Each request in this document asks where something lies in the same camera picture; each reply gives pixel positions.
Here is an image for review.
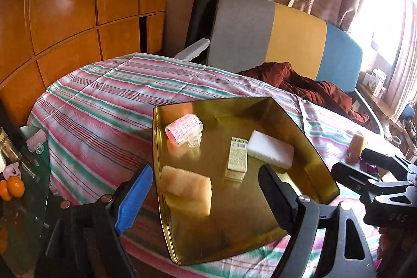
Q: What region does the small green white box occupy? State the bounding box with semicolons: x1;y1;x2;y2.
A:
227;137;250;172

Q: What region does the wooden wardrobe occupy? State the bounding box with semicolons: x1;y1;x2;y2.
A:
0;0;173;125

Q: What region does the white foam piece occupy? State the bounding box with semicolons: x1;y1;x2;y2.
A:
174;38;211;61

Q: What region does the white sponge block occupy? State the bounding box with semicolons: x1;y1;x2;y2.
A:
248;130;295;170

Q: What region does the pink hair roller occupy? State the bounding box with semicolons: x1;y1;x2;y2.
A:
165;114;204;148
27;129;46;155

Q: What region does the pink scrunchie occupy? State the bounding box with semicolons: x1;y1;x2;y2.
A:
3;163;21;179

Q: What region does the large yellow sponge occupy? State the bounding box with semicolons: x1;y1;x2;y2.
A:
348;131;368;161

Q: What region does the person's right hand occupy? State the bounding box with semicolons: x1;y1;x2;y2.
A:
378;226;393;264

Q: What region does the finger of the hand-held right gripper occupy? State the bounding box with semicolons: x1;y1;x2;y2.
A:
331;161;417;228
361;148;417;182

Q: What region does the blue cup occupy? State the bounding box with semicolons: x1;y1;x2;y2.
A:
400;102;417;120

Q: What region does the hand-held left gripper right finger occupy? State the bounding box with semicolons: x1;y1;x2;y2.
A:
258;164;378;278

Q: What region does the glass jar gold lid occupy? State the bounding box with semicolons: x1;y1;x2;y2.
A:
0;128;22;164

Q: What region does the grey yellow blue chair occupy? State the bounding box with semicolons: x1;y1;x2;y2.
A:
207;0;393;138

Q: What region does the black rolled mat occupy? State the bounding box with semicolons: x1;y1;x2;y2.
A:
186;0;224;52

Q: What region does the striped tablecloth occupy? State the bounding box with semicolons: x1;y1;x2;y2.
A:
27;53;408;278

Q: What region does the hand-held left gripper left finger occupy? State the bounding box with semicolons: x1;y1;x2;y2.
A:
34;164;154;278

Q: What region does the white purple box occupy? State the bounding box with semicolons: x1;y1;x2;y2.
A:
371;70;388;98

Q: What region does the gold metal tray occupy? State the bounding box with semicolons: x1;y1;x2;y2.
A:
152;96;341;265

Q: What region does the orange fruit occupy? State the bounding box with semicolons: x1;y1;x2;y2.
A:
0;180;12;201
8;177;26;199

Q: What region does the pale yellow sponge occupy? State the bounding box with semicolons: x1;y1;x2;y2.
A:
161;165;213;217

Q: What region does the brown red blanket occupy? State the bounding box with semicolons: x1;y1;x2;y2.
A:
238;61;370;127

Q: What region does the glass side table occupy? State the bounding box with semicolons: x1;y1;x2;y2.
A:
0;125;53;275

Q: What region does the wooden window desk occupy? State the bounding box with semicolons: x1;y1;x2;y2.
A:
357;83;408;135

